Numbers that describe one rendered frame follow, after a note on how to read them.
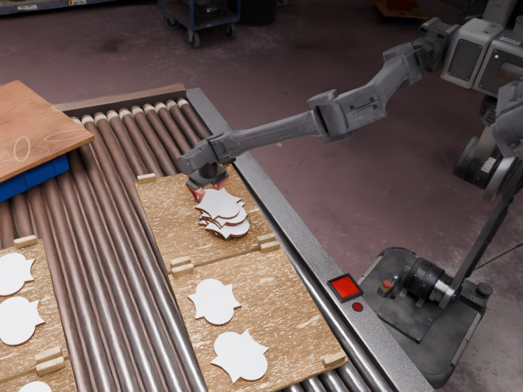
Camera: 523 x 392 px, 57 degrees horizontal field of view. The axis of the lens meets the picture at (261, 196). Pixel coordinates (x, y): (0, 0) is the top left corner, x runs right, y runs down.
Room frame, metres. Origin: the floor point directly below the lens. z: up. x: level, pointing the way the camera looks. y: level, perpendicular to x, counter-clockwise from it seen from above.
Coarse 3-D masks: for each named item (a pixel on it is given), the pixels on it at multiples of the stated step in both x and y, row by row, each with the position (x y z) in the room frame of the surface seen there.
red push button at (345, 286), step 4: (340, 280) 0.89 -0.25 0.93; (344, 280) 0.89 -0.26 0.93; (348, 280) 0.89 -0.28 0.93; (332, 284) 0.87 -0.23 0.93; (336, 284) 0.87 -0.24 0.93; (340, 284) 0.88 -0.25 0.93; (344, 284) 0.88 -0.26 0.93; (348, 284) 0.88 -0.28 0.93; (352, 284) 0.88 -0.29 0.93; (336, 288) 0.86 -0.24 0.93; (340, 288) 0.86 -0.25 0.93; (344, 288) 0.86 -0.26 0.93; (348, 288) 0.86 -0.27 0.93; (352, 288) 0.87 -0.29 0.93; (356, 288) 0.87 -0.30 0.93; (340, 292) 0.85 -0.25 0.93; (344, 292) 0.85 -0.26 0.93; (348, 292) 0.85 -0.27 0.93; (352, 292) 0.85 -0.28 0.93; (344, 296) 0.83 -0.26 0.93
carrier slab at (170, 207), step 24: (144, 192) 1.17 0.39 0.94; (168, 192) 1.18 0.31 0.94; (240, 192) 1.22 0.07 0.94; (168, 216) 1.07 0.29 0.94; (192, 216) 1.08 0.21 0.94; (168, 240) 0.96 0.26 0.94; (192, 240) 0.98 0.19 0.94; (216, 240) 0.99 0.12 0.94; (240, 240) 1.00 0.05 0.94; (168, 264) 0.87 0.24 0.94
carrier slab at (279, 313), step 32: (256, 256) 0.94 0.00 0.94; (192, 288) 0.80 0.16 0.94; (256, 288) 0.82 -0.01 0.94; (288, 288) 0.84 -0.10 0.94; (192, 320) 0.70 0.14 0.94; (256, 320) 0.72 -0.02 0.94; (288, 320) 0.73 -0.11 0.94; (320, 320) 0.74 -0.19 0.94; (288, 352) 0.64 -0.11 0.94; (320, 352) 0.65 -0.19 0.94; (224, 384) 0.54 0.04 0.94; (256, 384) 0.55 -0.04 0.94; (288, 384) 0.56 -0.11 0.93
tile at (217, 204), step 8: (208, 192) 1.12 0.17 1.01; (216, 192) 1.12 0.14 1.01; (224, 192) 1.13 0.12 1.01; (208, 200) 1.08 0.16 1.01; (216, 200) 1.09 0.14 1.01; (224, 200) 1.09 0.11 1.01; (232, 200) 1.10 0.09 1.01; (240, 200) 1.11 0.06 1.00; (200, 208) 1.05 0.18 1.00; (208, 208) 1.05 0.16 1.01; (216, 208) 1.05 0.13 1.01; (224, 208) 1.05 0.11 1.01; (232, 208) 1.06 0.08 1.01; (216, 216) 1.02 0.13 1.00; (224, 216) 1.02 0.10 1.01; (232, 216) 1.03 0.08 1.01
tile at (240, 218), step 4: (240, 204) 1.09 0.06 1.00; (244, 204) 1.10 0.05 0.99; (240, 208) 1.07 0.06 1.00; (240, 212) 1.06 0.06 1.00; (244, 212) 1.06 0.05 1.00; (204, 216) 1.03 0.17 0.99; (208, 216) 1.03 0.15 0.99; (240, 216) 1.04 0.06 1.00; (244, 216) 1.04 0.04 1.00; (216, 220) 1.01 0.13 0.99; (220, 220) 1.01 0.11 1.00; (224, 220) 1.02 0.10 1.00; (228, 220) 1.02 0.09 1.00; (232, 220) 1.02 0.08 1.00; (236, 220) 1.02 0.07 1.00; (240, 220) 1.02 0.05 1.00; (220, 224) 1.00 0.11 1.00; (224, 224) 1.00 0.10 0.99; (228, 224) 1.01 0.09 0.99; (232, 224) 1.01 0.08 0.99; (236, 224) 1.01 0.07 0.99
